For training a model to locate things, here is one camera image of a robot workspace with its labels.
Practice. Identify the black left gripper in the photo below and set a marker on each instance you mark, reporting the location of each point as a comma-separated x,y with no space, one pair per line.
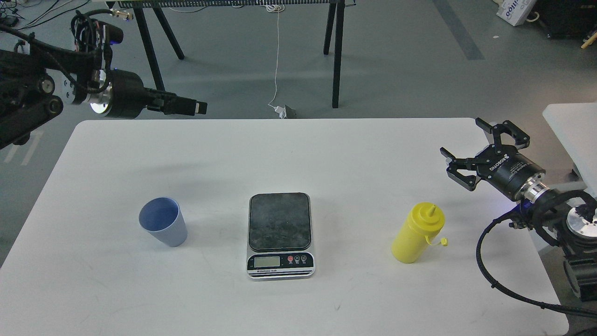
126,97

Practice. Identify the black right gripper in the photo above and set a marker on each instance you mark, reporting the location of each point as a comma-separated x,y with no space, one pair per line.
503,167

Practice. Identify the yellow squeeze bottle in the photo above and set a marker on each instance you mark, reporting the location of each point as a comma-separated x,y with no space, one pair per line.
422,225

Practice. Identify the blue plastic cup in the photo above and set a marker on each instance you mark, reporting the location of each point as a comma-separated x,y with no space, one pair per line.
163,219

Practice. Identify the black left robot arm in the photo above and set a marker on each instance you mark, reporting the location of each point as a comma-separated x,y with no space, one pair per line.
37,79

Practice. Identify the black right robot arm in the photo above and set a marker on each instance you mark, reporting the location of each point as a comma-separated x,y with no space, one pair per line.
561,219

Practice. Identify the digital kitchen scale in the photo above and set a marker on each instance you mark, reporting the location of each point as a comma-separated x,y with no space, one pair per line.
280,237

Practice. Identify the white side table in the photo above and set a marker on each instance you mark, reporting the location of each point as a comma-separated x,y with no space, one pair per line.
575,127

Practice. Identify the grey power adapter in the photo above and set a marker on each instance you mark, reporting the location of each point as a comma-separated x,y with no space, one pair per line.
289,113

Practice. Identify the white cardboard box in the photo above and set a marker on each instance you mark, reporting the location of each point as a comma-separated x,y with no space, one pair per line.
515,12

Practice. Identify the black equipment case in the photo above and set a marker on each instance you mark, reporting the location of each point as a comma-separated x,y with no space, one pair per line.
565,19

